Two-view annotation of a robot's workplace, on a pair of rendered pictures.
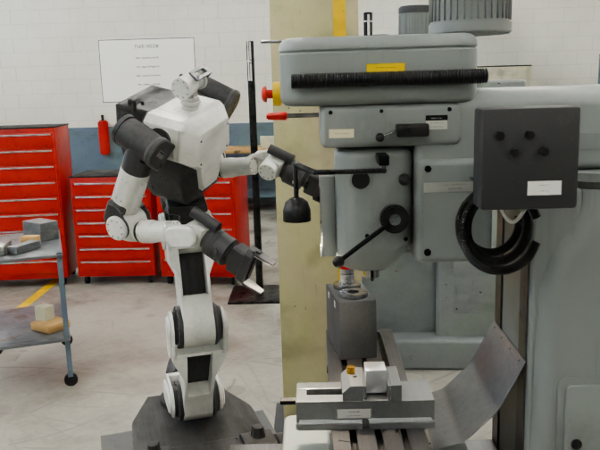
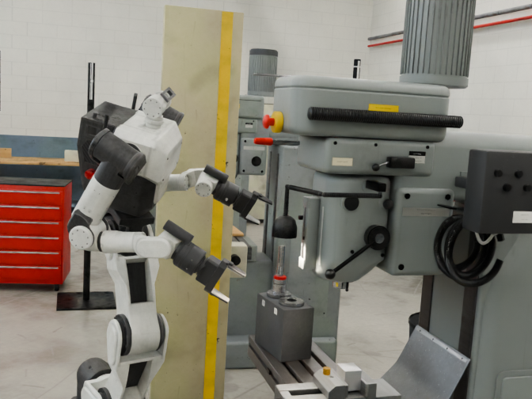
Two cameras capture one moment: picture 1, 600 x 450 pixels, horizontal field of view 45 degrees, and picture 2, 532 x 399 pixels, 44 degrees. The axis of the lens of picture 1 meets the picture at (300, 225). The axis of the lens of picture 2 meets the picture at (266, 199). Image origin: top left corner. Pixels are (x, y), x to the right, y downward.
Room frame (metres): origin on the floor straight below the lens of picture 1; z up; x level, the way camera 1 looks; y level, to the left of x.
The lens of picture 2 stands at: (0.12, 0.63, 1.79)
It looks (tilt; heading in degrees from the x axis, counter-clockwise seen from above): 8 degrees down; 342
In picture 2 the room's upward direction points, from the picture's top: 3 degrees clockwise
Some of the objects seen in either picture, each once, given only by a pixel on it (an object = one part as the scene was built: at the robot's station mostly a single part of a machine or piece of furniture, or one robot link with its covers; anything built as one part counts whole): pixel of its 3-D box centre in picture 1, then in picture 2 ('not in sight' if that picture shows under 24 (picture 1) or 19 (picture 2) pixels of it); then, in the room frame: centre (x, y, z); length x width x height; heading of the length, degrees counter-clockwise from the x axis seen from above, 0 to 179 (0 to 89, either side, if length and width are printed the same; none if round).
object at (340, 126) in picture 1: (386, 122); (363, 154); (1.87, -0.22, 1.68); 0.34 x 0.24 x 0.10; 89
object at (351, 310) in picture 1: (350, 317); (283, 323); (2.26, -0.15, 1.04); 0.22 x 0.12 x 0.20; 8
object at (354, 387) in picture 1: (353, 383); (330, 383); (1.76, -0.12, 1.03); 0.12 x 0.06 x 0.04; 179
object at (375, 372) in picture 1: (375, 377); (348, 376); (1.76, -0.18, 1.04); 0.06 x 0.05 x 0.06; 179
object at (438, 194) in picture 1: (445, 203); (404, 225); (1.86, -0.38, 1.47); 0.24 x 0.19 x 0.26; 179
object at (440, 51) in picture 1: (374, 70); (358, 108); (1.87, -0.20, 1.81); 0.47 x 0.26 x 0.16; 89
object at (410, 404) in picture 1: (363, 395); (337, 394); (1.76, -0.15, 0.99); 0.35 x 0.15 x 0.11; 89
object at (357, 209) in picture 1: (371, 204); (346, 224); (1.87, -0.19, 1.47); 0.21 x 0.19 x 0.32; 179
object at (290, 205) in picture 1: (296, 208); (284, 226); (1.86, 0.01, 1.47); 0.07 x 0.07 x 0.06
